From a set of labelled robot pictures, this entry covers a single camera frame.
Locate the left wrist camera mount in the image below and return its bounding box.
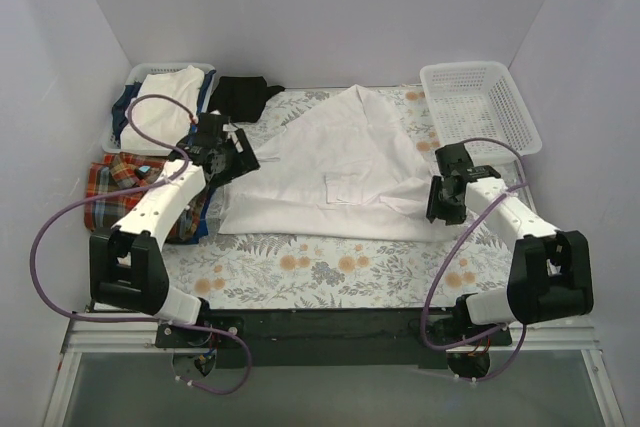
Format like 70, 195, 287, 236
193, 113, 222, 135

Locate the floral patterned table mat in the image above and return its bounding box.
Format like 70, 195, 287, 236
163, 86, 511, 309

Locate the right white plastic basket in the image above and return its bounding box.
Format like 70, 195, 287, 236
420, 61, 542, 165

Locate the white long sleeve shirt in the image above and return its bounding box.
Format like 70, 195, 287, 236
219, 85, 454, 242

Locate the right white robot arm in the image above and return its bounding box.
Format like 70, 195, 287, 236
426, 142, 594, 346

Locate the red plaid shirt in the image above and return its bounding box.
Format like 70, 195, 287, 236
81, 150, 211, 242

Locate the black folded garment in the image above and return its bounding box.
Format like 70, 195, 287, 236
207, 76, 285, 123

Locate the navy garment in basket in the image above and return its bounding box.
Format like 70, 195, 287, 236
111, 82, 141, 144

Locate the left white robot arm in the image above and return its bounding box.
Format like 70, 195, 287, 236
89, 113, 259, 347

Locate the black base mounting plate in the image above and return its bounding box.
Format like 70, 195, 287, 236
154, 307, 490, 369

